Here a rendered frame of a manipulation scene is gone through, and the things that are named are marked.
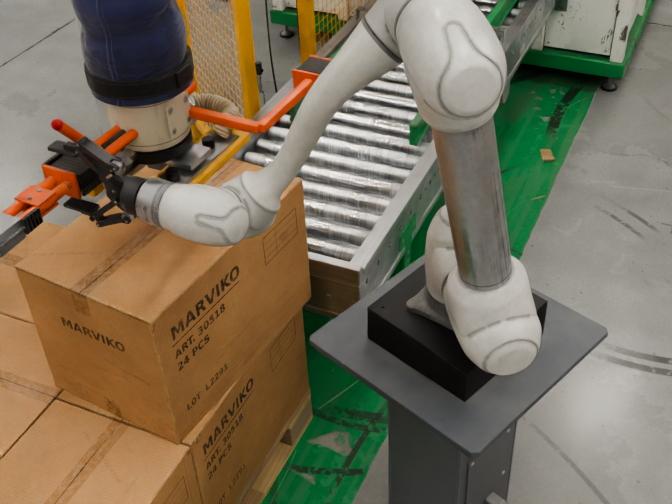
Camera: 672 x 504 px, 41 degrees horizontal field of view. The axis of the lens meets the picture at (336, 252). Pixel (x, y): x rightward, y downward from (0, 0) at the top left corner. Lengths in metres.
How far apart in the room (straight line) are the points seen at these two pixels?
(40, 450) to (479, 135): 1.35
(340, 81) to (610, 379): 1.85
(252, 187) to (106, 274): 0.47
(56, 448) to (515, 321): 1.15
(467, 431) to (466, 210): 0.56
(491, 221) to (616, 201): 2.37
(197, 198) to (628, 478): 1.70
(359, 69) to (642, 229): 2.40
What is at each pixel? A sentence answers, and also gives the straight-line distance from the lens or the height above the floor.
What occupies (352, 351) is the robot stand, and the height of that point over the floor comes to 0.75.
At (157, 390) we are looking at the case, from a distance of 2.10.
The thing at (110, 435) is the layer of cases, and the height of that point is 0.54.
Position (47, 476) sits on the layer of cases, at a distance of 2.25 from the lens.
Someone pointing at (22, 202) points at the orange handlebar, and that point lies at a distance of 1.82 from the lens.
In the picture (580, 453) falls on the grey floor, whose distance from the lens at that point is 2.91.
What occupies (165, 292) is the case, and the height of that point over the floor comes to 0.94.
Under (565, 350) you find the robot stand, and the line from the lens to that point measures 2.12.
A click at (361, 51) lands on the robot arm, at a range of 1.52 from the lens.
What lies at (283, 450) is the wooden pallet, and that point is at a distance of 2.84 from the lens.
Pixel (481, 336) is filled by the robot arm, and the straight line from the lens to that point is 1.71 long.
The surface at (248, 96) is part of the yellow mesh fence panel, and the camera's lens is 3.36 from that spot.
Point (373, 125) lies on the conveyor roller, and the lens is 3.29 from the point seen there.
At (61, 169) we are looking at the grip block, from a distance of 1.85.
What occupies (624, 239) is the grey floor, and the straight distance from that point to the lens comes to 3.72.
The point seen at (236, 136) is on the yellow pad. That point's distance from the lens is 2.12.
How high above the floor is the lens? 2.22
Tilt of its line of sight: 39 degrees down
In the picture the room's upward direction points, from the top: 3 degrees counter-clockwise
